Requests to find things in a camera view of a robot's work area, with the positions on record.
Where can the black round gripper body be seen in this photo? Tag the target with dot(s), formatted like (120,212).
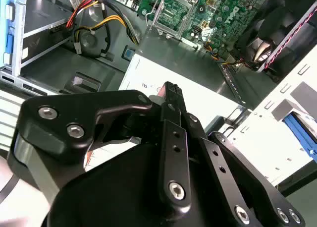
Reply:
(111,199)

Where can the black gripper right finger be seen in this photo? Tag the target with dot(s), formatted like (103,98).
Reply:
(247,177)

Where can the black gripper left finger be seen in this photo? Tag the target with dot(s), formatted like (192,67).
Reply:
(62,108)

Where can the hard disk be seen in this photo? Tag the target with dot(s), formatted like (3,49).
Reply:
(299,130)

